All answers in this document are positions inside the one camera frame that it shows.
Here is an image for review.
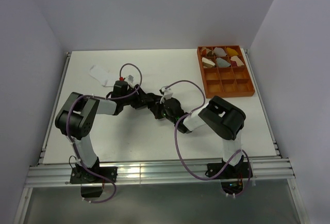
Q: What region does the brown orange rolled sock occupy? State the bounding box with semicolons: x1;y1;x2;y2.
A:
200;47;215;57

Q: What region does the yellow rolled sock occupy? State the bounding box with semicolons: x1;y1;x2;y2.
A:
226;47;239;57

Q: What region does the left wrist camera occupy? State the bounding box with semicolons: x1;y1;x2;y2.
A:
119;75;134;86

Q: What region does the orange compartment tray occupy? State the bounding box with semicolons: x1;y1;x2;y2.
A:
197;45;255;99

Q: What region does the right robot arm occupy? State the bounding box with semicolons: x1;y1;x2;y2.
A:
148;96;246;179

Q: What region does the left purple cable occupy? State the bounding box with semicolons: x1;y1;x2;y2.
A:
65;63;143;204

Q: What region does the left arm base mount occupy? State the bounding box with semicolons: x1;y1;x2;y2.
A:
70;166;118;185

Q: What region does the pink maroon rolled sock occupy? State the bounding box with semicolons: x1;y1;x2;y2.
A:
230;56;245;67

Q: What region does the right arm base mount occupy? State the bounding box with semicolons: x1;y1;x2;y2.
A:
205;162;253;179

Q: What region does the grey white rolled sock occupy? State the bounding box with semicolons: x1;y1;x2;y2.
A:
213;47;227;57

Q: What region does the white brown rolled sock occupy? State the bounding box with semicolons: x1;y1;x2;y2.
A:
202;57;216;68

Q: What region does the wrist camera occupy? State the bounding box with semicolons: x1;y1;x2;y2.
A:
159;86;173;104
119;75;134;86

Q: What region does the aluminium front rail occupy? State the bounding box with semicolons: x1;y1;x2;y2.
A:
24;156;295;188

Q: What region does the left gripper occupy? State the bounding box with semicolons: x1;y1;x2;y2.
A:
122;84;153;109

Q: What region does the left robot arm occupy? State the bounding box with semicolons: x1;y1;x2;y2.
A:
55;80;148;182

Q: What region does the grey teal rolled sock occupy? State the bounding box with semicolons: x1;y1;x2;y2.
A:
216;57;231;68

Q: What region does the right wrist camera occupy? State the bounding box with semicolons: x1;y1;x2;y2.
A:
159;86;173;104

